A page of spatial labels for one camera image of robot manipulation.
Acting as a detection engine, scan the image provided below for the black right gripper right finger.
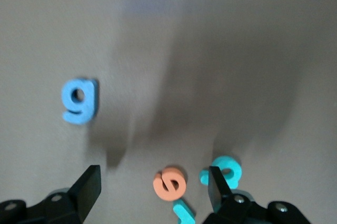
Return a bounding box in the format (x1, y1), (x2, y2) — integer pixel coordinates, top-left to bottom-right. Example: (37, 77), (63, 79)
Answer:
(201, 166), (311, 224)

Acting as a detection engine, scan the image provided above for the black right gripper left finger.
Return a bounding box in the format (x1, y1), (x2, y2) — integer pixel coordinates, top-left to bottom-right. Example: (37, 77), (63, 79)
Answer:
(0, 165), (102, 224)

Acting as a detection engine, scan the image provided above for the teal foam letter b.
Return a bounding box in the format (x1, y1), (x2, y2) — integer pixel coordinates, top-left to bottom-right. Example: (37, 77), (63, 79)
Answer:
(199, 155), (242, 190)

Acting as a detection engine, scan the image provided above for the teal foam letter r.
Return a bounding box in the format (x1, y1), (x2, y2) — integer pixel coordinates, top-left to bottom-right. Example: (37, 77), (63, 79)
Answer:
(172, 199), (197, 224)

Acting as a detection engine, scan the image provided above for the orange foam letter e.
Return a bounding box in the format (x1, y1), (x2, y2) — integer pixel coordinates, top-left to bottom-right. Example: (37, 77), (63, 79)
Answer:
(152, 165), (187, 201)

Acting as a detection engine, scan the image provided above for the blue foam letter g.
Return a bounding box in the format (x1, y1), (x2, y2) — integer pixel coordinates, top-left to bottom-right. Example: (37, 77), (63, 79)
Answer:
(61, 77), (100, 126)

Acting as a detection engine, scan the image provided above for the brown table cover sheet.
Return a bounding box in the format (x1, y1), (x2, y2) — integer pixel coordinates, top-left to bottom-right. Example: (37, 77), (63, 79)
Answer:
(0, 0), (337, 224)

